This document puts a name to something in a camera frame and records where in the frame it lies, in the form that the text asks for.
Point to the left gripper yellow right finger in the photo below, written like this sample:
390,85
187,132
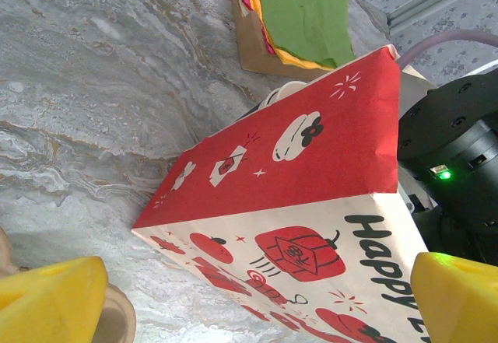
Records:
459,304

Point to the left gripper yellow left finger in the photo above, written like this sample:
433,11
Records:
50,304

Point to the red white paper bag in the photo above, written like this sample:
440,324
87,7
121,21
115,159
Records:
311,172

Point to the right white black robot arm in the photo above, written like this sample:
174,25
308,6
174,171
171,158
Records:
486,68

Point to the green paper napkin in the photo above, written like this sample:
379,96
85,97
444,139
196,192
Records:
307,12

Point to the stack of coloured napkins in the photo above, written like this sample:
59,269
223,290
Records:
253,47

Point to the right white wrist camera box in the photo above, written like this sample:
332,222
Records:
418,80

